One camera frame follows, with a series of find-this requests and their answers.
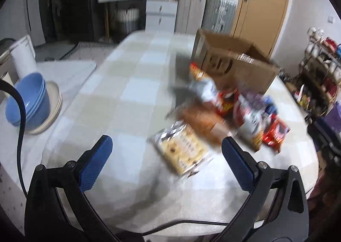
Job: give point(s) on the grey striped floor mat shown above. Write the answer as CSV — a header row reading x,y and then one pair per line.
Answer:
x,y
88,47

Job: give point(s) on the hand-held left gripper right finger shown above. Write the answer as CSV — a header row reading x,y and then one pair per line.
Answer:
x,y
237,162

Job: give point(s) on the purple candy packet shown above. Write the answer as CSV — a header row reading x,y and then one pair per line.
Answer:
x,y
255,98

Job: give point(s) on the white woven basket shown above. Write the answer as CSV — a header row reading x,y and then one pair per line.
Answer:
x,y
128,18

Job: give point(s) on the purple cloth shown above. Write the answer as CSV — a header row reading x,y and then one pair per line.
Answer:
x,y
334,117

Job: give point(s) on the blue cookie packet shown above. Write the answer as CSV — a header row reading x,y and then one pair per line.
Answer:
x,y
269,106

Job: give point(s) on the yellow cracker packet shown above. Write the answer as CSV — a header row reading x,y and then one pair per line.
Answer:
x,y
181,151

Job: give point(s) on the light grey suitcase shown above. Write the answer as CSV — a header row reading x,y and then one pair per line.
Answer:
x,y
190,10

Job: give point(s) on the black tall cabinet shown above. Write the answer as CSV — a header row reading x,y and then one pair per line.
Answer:
x,y
69,0

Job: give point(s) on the red black snack packet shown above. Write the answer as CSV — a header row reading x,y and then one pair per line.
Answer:
x,y
226,103

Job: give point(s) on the wooden shoe rack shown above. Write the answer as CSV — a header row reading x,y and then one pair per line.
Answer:
x,y
322,71

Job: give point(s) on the orange white chip bag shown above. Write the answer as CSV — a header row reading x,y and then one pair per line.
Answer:
x,y
195,71

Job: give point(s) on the orange brown snack packet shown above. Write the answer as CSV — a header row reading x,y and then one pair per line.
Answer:
x,y
202,122

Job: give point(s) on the beige plate stack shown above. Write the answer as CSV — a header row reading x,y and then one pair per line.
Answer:
x,y
54,106

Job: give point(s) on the white red snack packet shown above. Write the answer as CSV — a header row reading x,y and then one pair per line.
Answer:
x,y
247,122

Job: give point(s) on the black chair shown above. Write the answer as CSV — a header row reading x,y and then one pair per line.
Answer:
x,y
325,138

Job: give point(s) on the brown cardboard box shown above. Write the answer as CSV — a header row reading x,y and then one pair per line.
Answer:
x,y
239,71

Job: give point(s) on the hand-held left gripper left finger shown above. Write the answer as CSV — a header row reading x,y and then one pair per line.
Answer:
x,y
96,162

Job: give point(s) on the white pedal bin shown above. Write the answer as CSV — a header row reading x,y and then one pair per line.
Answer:
x,y
24,55

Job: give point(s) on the blue bowl stack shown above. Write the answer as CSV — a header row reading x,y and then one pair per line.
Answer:
x,y
29,103

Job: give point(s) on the silver ribbed suitcase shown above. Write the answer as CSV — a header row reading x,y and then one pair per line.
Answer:
x,y
219,15

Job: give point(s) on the white wall socket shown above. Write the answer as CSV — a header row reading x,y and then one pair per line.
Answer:
x,y
331,19

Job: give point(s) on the wooden door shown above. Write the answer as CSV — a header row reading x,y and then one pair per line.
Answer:
x,y
263,5

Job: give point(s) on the white drawer desk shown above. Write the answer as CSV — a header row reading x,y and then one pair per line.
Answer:
x,y
159,8

